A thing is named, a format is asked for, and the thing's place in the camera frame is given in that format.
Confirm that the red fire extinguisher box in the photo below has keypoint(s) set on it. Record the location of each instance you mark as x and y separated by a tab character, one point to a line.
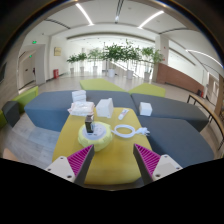
56	73

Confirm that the lime green flat ottoman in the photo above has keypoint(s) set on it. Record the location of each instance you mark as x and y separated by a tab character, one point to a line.
100	85
148	90

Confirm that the white wet wipes pack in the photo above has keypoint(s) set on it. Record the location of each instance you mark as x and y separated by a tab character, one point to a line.
81	108

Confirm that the lime green bench seat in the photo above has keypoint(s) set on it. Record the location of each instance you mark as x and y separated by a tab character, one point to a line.
26	98

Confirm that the row of potted plants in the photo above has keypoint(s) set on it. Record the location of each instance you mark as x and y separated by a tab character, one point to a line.
113	53

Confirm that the green exit sign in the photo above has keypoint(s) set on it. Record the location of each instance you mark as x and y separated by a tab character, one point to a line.
34	42

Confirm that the stack of white tissue packs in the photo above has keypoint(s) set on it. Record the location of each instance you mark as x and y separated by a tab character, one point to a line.
79	96

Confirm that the black wall screen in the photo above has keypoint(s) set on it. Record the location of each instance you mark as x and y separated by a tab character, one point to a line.
2	73

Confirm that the ceiling strip lights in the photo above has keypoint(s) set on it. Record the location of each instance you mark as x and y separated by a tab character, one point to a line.
85	14

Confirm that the small white tube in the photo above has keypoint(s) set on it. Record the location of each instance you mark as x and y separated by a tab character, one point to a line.
123	114

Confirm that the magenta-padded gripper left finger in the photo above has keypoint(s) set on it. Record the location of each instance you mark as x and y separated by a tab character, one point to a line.
63	166

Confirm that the grey sofa module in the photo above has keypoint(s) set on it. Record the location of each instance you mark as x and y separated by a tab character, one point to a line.
173	108
180	143

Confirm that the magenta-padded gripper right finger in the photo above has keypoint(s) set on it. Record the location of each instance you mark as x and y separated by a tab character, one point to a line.
165	166

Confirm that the dark grey charger block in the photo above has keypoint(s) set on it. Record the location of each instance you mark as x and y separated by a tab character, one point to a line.
89	124

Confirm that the small white cube box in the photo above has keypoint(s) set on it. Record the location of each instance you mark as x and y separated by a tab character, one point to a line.
145	109

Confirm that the dark grey ottoman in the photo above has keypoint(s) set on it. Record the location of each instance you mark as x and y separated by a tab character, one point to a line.
11	113

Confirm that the small lime green ottoman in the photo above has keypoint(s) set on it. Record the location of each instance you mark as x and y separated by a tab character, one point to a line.
2	119

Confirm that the long curved grey sofa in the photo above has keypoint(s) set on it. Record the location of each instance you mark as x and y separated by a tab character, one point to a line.
46	111

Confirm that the beige chair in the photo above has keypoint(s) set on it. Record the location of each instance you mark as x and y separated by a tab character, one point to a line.
9	154

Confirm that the white tissue box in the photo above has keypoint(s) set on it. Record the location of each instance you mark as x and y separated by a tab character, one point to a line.
104	108

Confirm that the wooden bench with black legs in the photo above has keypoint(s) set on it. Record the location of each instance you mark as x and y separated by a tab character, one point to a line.
203	103

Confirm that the yellow framed wall picture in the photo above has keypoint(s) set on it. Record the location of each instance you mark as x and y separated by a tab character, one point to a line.
57	51

